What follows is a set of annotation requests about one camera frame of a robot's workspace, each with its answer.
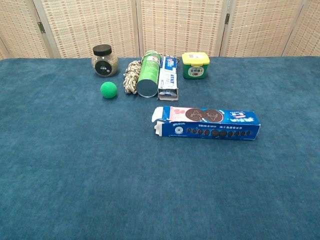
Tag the blue cookie package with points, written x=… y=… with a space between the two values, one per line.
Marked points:
x=225 y=125

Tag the blue white toothpaste box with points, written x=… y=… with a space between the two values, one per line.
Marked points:
x=168 y=80

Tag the green cylindrical can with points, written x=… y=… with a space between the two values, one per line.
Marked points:
x=148 y=77

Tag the green foam ball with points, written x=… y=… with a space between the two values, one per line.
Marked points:
x=108 y=89

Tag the green tub yellow lid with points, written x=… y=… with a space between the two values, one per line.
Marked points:
x=195 y=66

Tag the blue table cloth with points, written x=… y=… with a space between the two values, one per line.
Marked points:
x=100 y=162

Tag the glass jar black lid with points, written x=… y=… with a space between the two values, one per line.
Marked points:
x=104 y=62

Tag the woven folding screen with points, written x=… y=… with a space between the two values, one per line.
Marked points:
x=160 y=25

